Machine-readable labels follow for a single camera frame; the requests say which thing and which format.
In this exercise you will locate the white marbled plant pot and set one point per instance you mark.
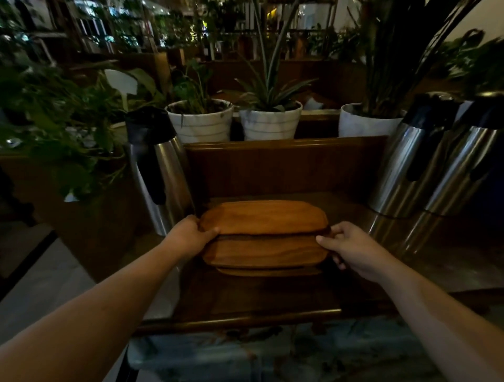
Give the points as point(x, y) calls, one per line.
point(200, 126)
point(366, 125)
point(271, 124)

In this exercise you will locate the person's right thumb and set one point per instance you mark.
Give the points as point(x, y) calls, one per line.
point(327, 242)

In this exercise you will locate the tall dark long-leaved plant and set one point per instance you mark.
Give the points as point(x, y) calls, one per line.
point(393, 59)

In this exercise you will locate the small leafy green plant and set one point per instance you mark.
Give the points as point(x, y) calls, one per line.
point(193, 88)

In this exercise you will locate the person's left thumb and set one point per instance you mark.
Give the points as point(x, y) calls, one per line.
point(210, 233)

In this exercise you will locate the person's right hand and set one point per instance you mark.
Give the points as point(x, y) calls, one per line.
point(358, 252)

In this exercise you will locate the large bushy green plant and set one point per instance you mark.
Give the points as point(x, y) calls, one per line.
point(59, 118)

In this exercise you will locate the person's right forearm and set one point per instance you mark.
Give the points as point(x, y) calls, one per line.
point(441, 322)

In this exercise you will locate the person's left hand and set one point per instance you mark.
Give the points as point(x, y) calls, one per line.
point(185, 238)

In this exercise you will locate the oval wooden tray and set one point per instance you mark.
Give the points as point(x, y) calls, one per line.
point(267, 272)
point(263, 217)
point(263, 252)

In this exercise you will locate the spiky pineapple-like plant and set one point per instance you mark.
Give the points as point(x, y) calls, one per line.
point(264, 88)

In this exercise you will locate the broad-leaved green plant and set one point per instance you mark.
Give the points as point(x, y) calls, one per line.
point(474, 63)

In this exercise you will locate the steel thermos jug, black lid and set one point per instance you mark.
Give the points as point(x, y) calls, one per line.
point(401, 165)
point(460, 173)

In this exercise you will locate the person's left forearm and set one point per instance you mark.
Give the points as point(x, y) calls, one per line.
point(90, 315)

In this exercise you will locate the dark wooden serving cabinet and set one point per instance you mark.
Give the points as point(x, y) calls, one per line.
point(283, 169)

